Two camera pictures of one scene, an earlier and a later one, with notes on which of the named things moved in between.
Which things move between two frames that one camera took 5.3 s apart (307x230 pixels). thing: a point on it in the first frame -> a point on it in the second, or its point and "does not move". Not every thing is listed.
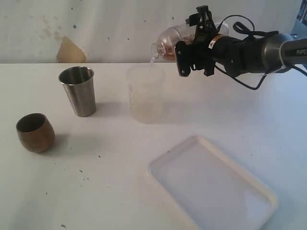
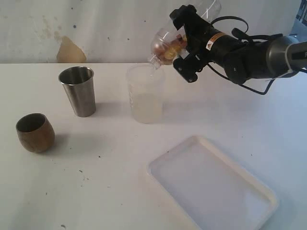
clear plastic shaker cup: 186,32 -> 208,9
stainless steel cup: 78,82 does not move
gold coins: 170,51 does not move
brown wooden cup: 35,132 does not move
